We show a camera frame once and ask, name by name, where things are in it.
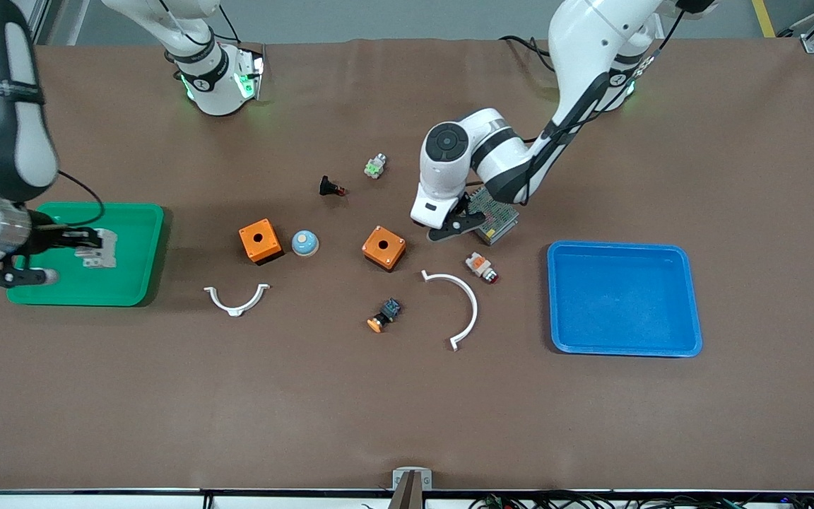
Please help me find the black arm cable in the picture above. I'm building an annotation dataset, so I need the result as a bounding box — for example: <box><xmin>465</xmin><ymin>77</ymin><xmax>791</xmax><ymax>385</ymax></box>
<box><xmin>28</xmin><ymin>168</ymin><xmax>107</xmax><ymax>230</ymax></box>
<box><xmin>520</xmin><ymin>7</ymin><xmax>687</xmax><ymax>188</ymax></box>

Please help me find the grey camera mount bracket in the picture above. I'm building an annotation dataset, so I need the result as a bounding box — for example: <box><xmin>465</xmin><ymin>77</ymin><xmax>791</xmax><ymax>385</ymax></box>
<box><xmin>391</xmin><ymin>467</ymin><xmax>433</xmax><ymax>509</ymax></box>

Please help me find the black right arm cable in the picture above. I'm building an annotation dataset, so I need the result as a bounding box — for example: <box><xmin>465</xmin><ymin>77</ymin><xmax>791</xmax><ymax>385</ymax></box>
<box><xmin>28</xmin><ymin>168</ymin><xmax>107</xmax><ymax>230</ymax></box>

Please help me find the orange cap black push button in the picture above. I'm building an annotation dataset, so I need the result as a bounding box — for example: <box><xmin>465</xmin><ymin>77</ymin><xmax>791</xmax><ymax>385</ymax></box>
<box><xmin>366</xmin><ymin>297</ymin><xmax>403</xmax><ymax>334</ymax></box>

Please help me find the brown table mat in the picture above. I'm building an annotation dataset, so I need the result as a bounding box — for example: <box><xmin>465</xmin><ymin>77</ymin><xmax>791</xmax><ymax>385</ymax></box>
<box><xmin>0</xmin><ymin>35</ymin><xmax>814</xmax><ymax>493</ymax></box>

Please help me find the black left base cable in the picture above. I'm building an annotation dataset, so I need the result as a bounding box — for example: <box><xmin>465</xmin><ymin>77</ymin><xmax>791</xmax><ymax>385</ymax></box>
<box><xmin>497</xmin><ymin>33</ymin><xmax>556</xmax><ymax>73</ymax></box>

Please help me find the red orange push button switch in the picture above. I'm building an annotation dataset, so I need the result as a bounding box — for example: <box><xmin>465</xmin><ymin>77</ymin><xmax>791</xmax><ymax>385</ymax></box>
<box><xmin>464</xmin><ymin>251</ymin><xmax>500</xmax><ymax>286</ymax></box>

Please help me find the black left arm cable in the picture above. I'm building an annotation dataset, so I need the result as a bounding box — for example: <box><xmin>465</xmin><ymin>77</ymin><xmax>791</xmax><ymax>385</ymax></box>
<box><xmin>520</xmin><ymin>7</ymin><xmax>687</xmax><ymax>188</ymax></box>

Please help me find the green plastic tray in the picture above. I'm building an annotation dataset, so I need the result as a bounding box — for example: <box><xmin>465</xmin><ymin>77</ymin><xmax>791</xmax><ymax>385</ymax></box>
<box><xmin>6</xmin><ymin>201</ymin><xmax>165</xmax><ymax>308</ymax></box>

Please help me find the orange button enclosure box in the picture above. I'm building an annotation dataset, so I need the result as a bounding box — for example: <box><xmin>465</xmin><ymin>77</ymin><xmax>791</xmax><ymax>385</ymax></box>
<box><xmin>238</xmin><ymin>218</ymin><xmax>284</xmax><ymax>267</ymax></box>
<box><xmin>361</xmin><ymin>225</ymin><xmax>408</xmax><ymax>273</ymax></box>

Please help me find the large white curved bracket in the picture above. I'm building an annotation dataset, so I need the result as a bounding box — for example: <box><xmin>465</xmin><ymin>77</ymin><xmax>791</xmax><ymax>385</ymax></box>
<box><xmin>420</xmin><ymin>269</ymin><xmax>480</xmax><ymax>352</ymax></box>

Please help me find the blue dome push button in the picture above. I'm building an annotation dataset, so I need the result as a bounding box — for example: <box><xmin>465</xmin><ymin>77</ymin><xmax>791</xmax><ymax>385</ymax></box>
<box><xmin>290</xmin><ymin>230</ymin><xmax>321</xmax><ymax>258</ymax></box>

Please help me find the metal mesh power supply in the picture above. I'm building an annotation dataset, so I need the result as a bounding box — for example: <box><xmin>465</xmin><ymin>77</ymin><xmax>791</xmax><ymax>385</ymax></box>
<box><xmin>465</xmin><ymin>185</ymin><xmax>521</xmax><ymax>247</ymax></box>

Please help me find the small white curved bracket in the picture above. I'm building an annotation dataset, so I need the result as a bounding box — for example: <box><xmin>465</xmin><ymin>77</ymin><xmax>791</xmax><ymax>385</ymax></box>
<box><xmin>203</xmin><ymin>283</ymin><xmax>271</xmax><ymax>318</ymax></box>

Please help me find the grey circuit breaker red switch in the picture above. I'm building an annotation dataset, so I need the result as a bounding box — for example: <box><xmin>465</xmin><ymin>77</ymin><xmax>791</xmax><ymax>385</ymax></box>
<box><xmin>73</xmin><ymin>228</ymin><xmax>119</xmax><ymax>270</ymax></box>

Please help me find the blue plastic tray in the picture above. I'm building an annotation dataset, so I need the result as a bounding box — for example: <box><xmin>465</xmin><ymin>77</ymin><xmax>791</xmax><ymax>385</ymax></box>
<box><xmin>546</xmin><ymin>240</ymin><xmax>704</xmax><ymax>358</ymax></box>

